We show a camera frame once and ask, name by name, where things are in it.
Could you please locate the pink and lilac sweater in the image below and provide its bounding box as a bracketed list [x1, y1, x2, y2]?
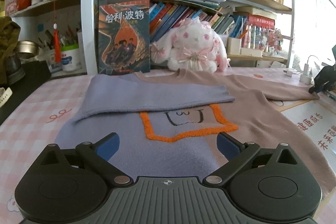
[55, 70, 335, 195]

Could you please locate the white charger plug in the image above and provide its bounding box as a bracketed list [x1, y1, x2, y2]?
[299, 55, 319, 85]

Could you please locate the pink cartoon desk mat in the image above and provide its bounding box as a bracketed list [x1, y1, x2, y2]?
[1, 76, 335, 223]

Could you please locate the red boxed book set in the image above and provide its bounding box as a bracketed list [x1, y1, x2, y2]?
[248, 14, 275, 30]

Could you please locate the small white box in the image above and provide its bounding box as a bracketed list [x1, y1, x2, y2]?
[227, 38, 242, 55]

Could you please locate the white brush holder cup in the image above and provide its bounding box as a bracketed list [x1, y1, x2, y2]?
[61, 44, 82, 72]

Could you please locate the pink white bunny plush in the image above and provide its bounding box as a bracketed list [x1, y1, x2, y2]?
[150, 17, 230, 73]

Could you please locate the Harry Potter book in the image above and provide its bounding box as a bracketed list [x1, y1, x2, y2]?
[97, 0, 150, 75]

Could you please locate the metal round tin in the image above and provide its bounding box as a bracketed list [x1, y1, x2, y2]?
[15, 40, 39, 59]

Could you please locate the olive green bag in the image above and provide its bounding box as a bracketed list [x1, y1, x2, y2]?
[0, 16, 21, 85]

